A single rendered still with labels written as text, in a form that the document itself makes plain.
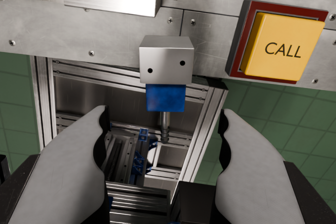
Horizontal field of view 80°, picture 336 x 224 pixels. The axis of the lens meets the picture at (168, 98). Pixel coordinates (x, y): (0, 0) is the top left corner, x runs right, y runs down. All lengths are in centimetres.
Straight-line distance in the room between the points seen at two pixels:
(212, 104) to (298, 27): 75
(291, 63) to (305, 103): 120
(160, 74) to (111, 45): 8
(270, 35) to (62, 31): 22
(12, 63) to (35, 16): 110
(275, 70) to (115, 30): 18
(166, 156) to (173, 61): 98
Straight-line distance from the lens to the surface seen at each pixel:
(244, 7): 24
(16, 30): 29
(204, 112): 96
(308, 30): 24
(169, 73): 19
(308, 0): 28
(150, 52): 19
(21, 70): 136
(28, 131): 157
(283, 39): 23
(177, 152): 113
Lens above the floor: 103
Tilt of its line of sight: 62 degrees down
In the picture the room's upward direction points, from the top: 180 degrees counter-clockwise
